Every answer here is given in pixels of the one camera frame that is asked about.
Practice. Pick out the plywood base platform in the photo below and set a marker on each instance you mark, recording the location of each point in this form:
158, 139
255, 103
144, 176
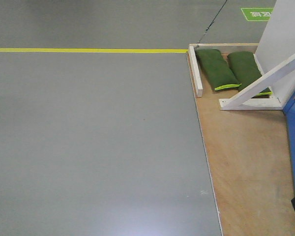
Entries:
249, 161

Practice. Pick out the left green sandbag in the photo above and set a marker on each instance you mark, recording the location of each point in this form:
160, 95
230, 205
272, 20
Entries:
216, 69

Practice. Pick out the green sandbag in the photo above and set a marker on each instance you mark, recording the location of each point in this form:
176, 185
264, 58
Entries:
244, 68
216, 69

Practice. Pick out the white wooden side rail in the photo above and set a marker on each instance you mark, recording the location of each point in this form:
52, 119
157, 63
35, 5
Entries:
194, 70

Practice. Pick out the green floor sign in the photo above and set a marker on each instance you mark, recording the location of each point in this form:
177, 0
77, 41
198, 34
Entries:
257, 14

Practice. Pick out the white wooden support frame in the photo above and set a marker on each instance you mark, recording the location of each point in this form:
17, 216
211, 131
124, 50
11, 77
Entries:
276, 56

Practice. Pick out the right green sandbag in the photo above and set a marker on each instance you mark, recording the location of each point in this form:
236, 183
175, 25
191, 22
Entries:
244, 68

